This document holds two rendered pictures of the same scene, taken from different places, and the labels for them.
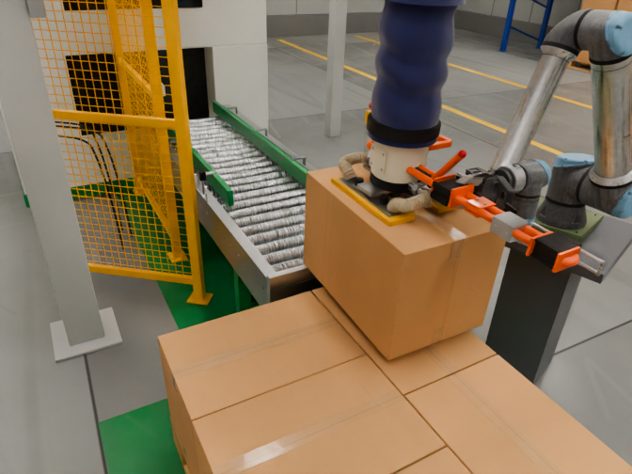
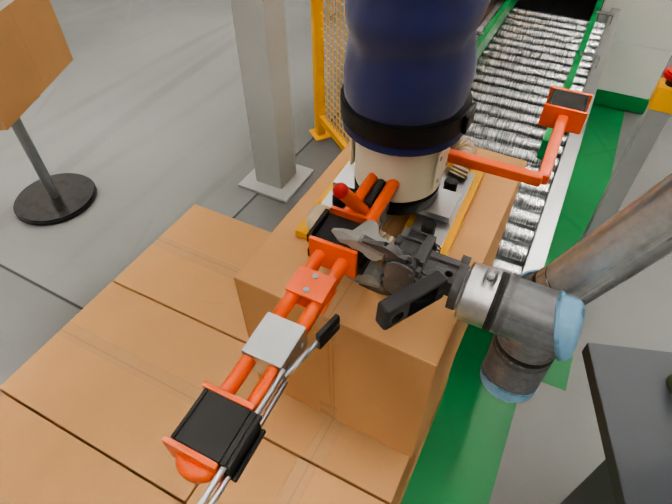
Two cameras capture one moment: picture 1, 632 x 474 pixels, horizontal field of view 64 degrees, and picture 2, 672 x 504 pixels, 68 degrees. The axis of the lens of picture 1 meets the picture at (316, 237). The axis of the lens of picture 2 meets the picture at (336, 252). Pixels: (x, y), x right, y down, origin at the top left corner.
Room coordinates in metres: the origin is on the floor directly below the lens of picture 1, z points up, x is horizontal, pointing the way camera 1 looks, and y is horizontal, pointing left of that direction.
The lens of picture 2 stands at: (1.00, -0.85, 1.70)
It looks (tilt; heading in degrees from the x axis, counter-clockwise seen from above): 47 degrees down; 57
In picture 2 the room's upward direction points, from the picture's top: straight up
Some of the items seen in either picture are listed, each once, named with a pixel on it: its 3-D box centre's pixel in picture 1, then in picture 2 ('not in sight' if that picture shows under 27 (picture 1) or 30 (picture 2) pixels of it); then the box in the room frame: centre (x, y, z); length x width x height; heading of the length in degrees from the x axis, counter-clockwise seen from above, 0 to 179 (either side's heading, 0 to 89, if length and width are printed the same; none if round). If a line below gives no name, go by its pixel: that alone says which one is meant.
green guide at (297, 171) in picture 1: (259, 135); (585, 63); (3.23, 0.40, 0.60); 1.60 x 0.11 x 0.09; 30
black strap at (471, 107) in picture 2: (403, 124); (406, 102); (1.54, -0.26, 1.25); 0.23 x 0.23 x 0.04
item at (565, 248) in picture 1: (552, 251); (213, 430); (1.02, -0.56, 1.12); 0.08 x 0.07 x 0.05; 31
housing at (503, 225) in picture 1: (509, 227); (275, 347); (1.14, -0.49, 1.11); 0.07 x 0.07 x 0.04; 31
